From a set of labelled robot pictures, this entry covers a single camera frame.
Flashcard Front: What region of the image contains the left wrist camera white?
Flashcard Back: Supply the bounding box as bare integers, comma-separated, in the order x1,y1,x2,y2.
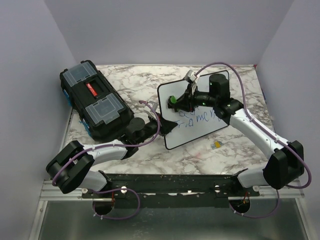
144,101,158,119

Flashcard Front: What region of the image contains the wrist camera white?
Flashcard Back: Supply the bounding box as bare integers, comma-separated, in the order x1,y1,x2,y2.
144,101,158,119
183,70,199,95

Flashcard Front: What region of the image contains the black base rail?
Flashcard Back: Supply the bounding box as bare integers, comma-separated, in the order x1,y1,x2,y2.
80,173,260,208

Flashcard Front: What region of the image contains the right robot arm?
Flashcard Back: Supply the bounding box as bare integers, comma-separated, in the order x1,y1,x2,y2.
167,73,305,196

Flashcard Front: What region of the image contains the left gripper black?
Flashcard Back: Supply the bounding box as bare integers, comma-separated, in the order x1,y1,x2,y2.
136,112,178,146

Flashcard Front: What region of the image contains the aluminium extrusion frame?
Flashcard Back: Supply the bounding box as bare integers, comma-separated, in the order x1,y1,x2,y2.
29,109,86,240

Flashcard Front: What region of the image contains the white whiteboard black frame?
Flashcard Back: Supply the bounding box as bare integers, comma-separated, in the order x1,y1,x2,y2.
157,80,228,150

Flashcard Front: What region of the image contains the black plastic toolbox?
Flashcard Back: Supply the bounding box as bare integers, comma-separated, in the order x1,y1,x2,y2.
59,60,134,142

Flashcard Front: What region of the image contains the green black whiteboard eraser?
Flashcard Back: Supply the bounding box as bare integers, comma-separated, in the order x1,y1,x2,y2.
167,95,177,109

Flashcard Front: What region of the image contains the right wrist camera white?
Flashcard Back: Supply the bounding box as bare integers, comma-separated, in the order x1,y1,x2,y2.
183,70,199,95

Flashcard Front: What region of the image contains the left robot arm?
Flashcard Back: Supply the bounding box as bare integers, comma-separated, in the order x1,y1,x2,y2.
45,115,178,198

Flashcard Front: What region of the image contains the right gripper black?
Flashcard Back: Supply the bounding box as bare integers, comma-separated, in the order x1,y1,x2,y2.
173,83,218,112

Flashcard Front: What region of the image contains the yellow grey small connector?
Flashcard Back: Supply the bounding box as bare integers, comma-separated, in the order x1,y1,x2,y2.
210,140,223,150

